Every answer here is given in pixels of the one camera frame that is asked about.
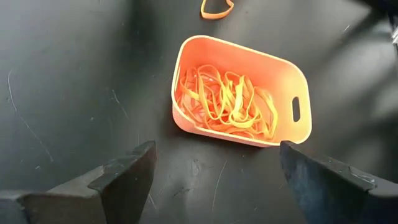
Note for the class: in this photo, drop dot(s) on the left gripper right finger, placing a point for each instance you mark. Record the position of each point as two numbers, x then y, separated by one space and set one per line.
326 193

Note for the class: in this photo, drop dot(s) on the orange rubber band heap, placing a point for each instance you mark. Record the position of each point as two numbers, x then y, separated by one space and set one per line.
230 105

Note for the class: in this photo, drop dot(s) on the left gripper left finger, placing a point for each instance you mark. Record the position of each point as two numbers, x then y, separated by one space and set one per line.
124 186

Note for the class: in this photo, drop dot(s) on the orange plastic basket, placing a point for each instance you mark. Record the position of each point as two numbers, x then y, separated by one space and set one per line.
280 74

